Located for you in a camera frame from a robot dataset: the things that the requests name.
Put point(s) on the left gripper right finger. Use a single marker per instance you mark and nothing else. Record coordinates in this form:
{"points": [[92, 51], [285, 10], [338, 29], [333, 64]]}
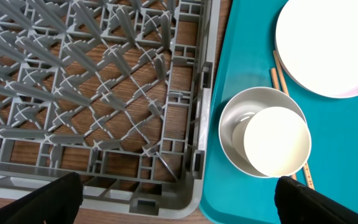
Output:
{"points": [[297, 203]]}

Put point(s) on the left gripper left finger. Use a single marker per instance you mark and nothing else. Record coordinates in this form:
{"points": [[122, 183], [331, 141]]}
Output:
{"points": [[56, 202]]}

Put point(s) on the wooden chopstick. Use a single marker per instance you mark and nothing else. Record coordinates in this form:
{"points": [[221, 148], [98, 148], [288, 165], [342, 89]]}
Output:
{"points": [[275, 80], [306, 168]]}

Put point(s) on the white paper cup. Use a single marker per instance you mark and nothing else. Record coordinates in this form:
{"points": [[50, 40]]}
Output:
{"points": [[275, 141]]}

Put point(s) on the grey bowl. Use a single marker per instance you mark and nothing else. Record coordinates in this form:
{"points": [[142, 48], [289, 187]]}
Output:
{"points": [[242, 107]]}

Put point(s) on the grey plastic dishwasher rack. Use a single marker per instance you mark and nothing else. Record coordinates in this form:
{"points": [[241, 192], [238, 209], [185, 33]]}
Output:
{"points": [[116, 91]]}

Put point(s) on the teal plastic serving tray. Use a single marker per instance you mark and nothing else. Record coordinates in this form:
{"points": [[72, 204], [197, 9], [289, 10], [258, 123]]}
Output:
{"points": [[231, 196]]}

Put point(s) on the large white plate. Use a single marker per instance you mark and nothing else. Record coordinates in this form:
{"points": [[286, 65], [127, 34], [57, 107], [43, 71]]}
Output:
{"points": [[317, 44]]}

